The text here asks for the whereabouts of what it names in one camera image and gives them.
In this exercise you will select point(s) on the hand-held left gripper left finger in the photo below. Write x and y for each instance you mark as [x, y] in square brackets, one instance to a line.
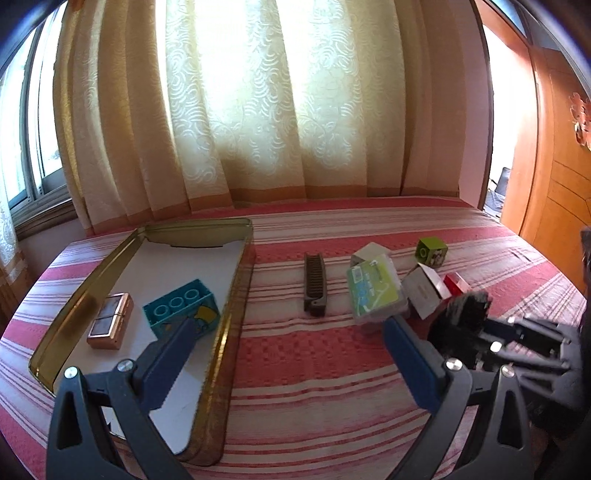
[171, 355]

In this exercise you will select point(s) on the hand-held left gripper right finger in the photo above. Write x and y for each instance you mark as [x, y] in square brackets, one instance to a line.
[411, 364]

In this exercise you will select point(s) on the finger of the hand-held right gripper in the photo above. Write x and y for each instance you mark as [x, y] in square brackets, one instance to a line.
[531, 328]
[531, 357]

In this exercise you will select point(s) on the gold metal tin tray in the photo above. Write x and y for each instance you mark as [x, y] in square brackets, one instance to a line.
[152, 277]

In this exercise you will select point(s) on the small red box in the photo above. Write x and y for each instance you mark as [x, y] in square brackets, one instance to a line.
[456, 282]

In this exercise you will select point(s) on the brown comb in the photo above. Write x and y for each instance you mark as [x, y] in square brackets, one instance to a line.
[315, 286]

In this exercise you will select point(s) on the teal building block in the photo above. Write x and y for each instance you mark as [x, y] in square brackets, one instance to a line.
[175, 296]

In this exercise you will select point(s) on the copper metal box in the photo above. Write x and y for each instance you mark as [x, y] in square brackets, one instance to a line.
[111, 323]

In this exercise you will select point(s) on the small white cardboard box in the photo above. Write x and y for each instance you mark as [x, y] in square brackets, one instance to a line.
[422, 290]

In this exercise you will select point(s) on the clear green floss pick box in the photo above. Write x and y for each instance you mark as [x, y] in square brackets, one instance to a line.
[376, 290]

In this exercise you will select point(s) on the red striped bed sheet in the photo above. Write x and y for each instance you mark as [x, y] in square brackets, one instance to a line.
[314, 369]

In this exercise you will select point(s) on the green building block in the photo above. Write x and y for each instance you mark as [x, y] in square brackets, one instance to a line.
[431, 253]

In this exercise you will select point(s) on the white charger plug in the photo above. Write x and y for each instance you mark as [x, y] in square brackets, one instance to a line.
[367, 251]

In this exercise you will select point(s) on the wooden wardrobe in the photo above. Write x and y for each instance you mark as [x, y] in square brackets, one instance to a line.
[549, 161]

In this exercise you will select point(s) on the cream patterned curtain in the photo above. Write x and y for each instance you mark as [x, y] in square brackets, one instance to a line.
[258, 101]

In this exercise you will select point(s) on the flower wall sticker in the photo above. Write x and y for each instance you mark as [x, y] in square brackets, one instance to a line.
[581, 115]

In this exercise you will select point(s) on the window with metal frame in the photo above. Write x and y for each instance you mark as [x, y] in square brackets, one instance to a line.
[27, 138]

